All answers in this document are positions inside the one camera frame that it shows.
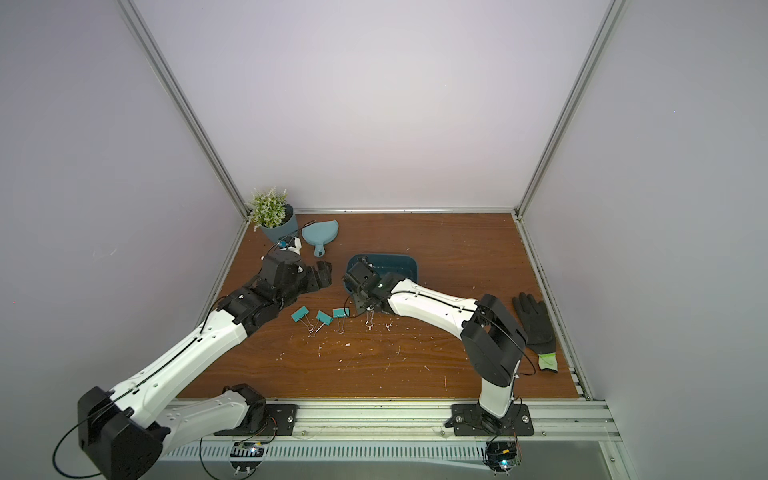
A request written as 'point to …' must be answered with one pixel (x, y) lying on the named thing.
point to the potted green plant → (270, 212)
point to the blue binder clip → (369, 320)
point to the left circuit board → (246, 456)
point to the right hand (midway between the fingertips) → (367, 290)
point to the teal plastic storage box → (403, 264)
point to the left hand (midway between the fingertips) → (322, 266)
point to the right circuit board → (502, 457)
